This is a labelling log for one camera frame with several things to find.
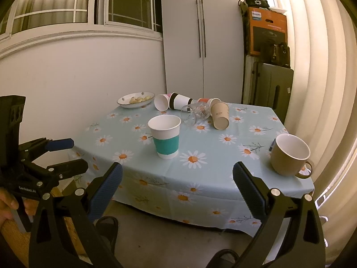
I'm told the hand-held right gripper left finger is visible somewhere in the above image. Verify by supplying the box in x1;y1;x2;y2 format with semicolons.
28;161;125;268

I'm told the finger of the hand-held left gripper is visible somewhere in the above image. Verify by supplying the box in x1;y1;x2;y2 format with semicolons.
18;138;75;161
33;159;89;188

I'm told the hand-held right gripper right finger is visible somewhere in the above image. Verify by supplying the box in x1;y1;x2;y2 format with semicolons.
232;161;327;268

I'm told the teal sleeved paper cup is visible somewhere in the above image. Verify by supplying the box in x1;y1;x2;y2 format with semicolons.
148;115;182;160

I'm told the tan paper cup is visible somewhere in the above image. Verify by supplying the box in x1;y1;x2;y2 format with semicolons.
210;102;230;130

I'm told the orange and white paper cup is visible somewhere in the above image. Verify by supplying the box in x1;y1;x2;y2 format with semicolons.
198;98;222;109

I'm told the white paper cup pink inside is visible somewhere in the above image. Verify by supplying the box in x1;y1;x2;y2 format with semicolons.
154;93;171;111

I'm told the black and white paper cup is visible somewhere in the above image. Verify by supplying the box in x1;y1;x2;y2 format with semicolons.
169;92;195;110

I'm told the person's left hand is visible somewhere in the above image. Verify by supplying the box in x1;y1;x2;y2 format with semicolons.
0;187;37;222

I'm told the daisy print tablecloth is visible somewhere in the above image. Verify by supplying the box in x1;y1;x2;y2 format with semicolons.
68;102;315;236

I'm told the black mesh shoe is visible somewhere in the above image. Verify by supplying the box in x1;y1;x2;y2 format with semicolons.
96;217;119;247

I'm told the beige ceramic mug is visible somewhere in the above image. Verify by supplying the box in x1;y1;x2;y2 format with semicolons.
270;133;313;180

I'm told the white flower print plate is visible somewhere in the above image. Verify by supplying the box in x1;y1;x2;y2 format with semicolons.
117;92;155;109

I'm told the woven wooden chair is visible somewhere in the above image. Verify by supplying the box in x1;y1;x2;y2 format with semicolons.
0;173;84;259

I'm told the pile of pale snacks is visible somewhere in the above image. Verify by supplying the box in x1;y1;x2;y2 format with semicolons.
129;96;153;104

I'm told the clear wine glass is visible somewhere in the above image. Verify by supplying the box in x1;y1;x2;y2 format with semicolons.
181;102;212;127

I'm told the grey hard suitcase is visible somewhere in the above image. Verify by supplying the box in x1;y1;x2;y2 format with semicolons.
242;54;294;124

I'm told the cream curtain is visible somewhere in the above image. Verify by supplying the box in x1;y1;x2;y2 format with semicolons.
262;0;357;257

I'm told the black handbag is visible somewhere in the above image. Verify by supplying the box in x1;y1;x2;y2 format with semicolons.
260;42;291;68

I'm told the white framed window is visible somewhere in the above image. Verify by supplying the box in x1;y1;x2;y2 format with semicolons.
0;0;164;35

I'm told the orange cardboard box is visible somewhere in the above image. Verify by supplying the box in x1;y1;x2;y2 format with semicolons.
247;7;288;57

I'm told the white wardrobe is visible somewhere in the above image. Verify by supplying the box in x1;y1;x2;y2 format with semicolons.
160;0;245;105

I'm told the black bag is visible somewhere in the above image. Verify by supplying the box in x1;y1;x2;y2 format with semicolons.
238;0;270;9

